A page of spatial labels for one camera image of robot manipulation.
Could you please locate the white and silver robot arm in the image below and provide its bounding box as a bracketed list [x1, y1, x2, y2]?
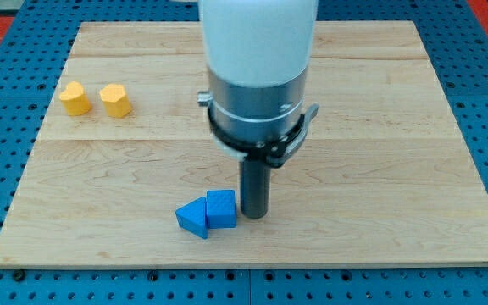
[198, 0, 318, 168]

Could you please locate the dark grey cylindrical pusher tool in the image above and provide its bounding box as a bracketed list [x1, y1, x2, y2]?
[240, 160, 271, 219]

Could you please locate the blue cube block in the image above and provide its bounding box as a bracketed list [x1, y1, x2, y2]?
[206, 190, 236, 229]

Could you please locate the blue triangular prism block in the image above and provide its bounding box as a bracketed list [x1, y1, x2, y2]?
[175, 197, 208, 239]

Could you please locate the yellow pentagon block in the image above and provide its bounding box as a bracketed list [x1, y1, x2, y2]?
[99, 83, 132, 118]

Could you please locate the light wooden board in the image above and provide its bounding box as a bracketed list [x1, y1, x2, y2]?
[0, 21, 488, 269]

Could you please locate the yellow heart-shaped block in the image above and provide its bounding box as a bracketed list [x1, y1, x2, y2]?
[58, 81, 92, 116]

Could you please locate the blue perforated metal table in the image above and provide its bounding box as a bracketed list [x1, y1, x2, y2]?
[0, 0, 488, 304]

